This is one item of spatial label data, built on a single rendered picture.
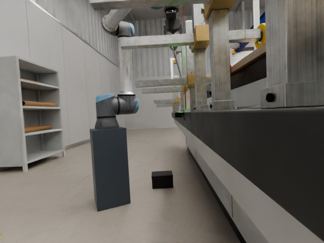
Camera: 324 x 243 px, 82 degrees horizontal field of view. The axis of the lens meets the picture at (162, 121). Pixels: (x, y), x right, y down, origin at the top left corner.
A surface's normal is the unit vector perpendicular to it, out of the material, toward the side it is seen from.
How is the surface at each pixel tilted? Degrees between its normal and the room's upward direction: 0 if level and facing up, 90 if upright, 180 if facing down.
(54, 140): 90
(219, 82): 90
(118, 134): 90
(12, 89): 90
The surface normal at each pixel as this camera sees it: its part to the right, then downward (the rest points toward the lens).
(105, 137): 0.42, 0.02
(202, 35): -0.03, 0.04
